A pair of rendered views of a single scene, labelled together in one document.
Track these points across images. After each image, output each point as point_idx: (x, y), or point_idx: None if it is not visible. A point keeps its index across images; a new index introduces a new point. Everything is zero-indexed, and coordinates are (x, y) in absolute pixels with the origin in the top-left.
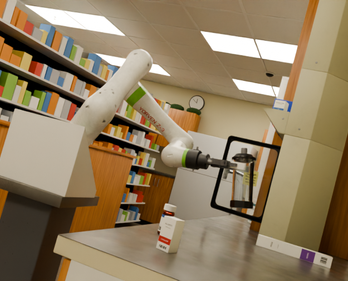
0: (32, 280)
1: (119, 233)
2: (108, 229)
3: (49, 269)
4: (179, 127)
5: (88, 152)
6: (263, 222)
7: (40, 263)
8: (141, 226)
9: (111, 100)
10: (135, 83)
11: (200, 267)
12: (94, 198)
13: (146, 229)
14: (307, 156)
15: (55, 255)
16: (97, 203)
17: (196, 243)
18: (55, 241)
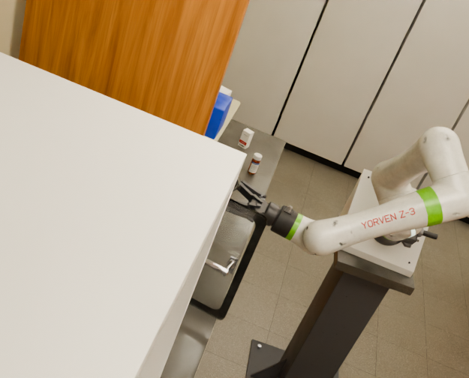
0: (320, 286)
1: (270, 157)
2: (276, 160)
3: (322, 298)
4: (340, 217)
5: (354, 194)
6: None
7: (326, 279)
8: (267, 181)
9: (383, 161)
10: (404, 160)
11: (224, 133)
12: (337, 254)
13: (263, 176)
14: None
15: (326, 292)
16: (335, 265)
17: None
18: (332, 275)
